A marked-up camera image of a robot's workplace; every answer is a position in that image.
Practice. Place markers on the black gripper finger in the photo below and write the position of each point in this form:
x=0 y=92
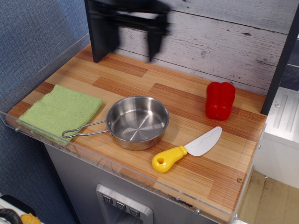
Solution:
x=113 y=38
x=154 y=43

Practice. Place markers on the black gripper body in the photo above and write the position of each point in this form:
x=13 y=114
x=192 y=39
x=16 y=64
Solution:
x=145 y=15

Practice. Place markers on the green cloth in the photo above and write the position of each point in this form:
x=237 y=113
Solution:
x=60 y=110

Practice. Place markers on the clear acrylic table guard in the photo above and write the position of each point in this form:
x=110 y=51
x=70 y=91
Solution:
x=211 y=185

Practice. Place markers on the small steel pan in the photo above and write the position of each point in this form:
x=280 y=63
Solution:
x=135 y=123

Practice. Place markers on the red toy bell pepper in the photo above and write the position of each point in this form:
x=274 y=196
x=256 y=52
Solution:
x=219 y=100

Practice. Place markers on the grey toy fridge cabinet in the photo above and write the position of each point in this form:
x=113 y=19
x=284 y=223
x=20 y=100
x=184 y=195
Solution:
x=80 y=179

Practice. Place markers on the silver dispenser button panel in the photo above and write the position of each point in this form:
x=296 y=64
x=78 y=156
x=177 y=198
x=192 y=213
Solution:
x=120 y=209

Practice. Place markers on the white side cabinet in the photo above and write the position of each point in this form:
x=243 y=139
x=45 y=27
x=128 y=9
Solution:
x=277 y=155

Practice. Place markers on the yellow black object at corner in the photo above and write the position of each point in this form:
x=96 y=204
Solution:
x=14 y=211

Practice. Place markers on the dark left shelf post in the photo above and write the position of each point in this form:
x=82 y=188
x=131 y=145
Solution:
x=98 y=25

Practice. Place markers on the dark shelf post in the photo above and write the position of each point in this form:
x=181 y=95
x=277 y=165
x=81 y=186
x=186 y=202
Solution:
x=98 y=25
x=282 y=63

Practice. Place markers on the yellow handled toy knife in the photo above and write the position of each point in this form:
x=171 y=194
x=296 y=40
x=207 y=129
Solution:
x=163 y=161

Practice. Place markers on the dark right shelf post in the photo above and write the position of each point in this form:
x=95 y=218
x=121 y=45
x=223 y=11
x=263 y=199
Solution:
x=282 y=63

